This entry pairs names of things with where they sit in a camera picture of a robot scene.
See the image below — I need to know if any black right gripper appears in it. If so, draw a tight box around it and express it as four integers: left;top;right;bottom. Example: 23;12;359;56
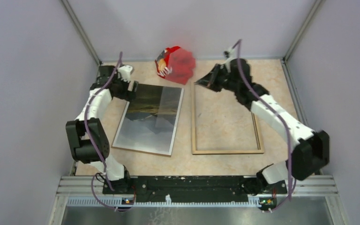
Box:
196;64;239;93

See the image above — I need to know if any landscape photo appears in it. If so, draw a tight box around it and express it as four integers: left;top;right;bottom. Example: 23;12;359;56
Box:
112;84;184;156

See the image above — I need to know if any wooden picture frame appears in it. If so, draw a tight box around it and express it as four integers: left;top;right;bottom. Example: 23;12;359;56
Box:
190;83;264;155

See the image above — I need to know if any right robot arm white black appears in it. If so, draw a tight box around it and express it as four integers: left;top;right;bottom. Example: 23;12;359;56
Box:
195;59;330;193

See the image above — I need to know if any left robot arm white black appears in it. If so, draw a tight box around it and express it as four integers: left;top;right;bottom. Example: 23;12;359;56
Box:
65;64;138;194

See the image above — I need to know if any red crumpled cloth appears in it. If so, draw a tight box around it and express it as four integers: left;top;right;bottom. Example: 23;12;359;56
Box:
154;46;196;85

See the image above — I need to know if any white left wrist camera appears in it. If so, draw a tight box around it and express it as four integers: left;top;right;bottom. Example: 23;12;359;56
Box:
117;65;134;83

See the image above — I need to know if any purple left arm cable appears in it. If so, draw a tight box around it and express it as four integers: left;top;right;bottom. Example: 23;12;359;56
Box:
83;51;137;213

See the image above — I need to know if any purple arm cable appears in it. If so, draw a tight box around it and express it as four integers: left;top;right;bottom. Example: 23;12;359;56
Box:
83;51;137;213
229;38;297;214

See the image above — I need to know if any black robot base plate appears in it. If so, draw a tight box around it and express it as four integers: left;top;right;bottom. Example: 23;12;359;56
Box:
102;176;287;203

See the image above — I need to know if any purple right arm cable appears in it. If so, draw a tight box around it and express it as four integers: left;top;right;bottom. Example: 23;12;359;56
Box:
229;38;297;214

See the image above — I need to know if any aluminium front rail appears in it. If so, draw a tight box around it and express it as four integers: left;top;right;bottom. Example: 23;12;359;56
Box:
49;175;349;225

